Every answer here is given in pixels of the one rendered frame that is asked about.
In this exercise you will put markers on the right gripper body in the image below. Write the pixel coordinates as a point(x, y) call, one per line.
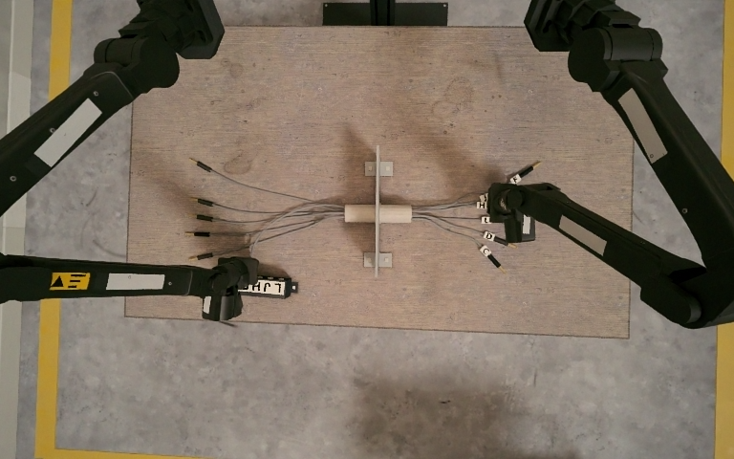
point(244, 265)

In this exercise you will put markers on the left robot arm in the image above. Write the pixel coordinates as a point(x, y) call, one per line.
point(692, 175)

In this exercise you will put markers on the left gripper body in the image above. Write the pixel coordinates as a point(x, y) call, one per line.
point(496, 214)

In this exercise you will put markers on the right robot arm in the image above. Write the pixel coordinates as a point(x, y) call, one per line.
point(37, 145)

